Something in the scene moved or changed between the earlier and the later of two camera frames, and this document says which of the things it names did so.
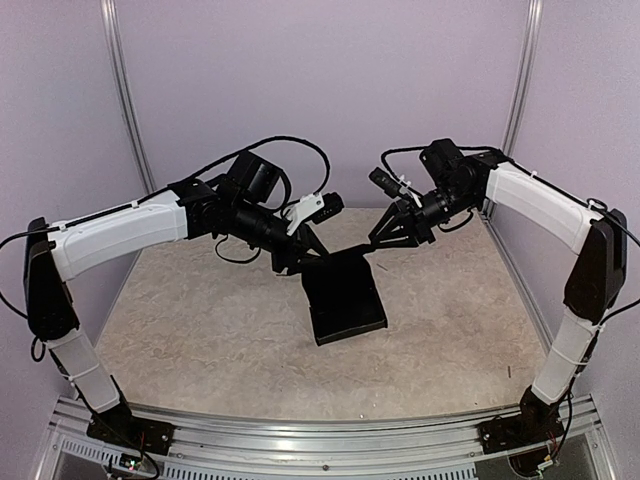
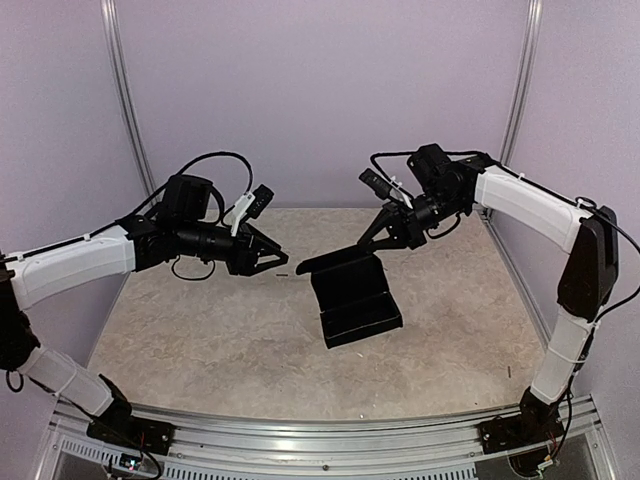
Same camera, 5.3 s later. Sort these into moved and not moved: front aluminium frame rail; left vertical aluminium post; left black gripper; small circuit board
Moved: left black gripper
Not moved: front aluminium frame rail; small circuit board; left vertical aluminium post
